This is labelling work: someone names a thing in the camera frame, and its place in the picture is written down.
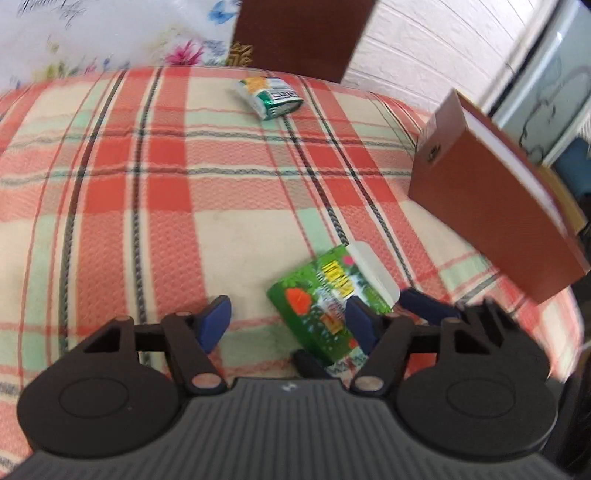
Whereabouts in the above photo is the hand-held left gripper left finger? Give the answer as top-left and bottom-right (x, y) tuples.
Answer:
(83, 295), (232, 396)

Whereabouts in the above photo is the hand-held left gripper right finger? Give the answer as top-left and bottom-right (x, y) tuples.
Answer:
(345, 298), (490, 394)

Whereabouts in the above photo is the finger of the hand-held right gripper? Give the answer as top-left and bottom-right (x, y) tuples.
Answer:
(399, 288), (533, 346)
(294, 349), (334, 380)

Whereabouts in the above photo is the green strawberry print packet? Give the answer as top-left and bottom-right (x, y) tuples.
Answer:
(266, 243), (400, 366)

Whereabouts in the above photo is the red plaid blanket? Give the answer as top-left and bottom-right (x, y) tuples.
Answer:
(0, 65), (586, 462)

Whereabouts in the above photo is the small green white packet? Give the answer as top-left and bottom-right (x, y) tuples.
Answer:
(237, 76), (304, 122)

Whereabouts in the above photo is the brown wooden headboard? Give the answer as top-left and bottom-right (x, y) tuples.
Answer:
(229, 0), (378, 85)

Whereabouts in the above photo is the white floral pillow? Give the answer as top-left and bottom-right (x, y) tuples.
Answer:
(0, 0), (243, 93)

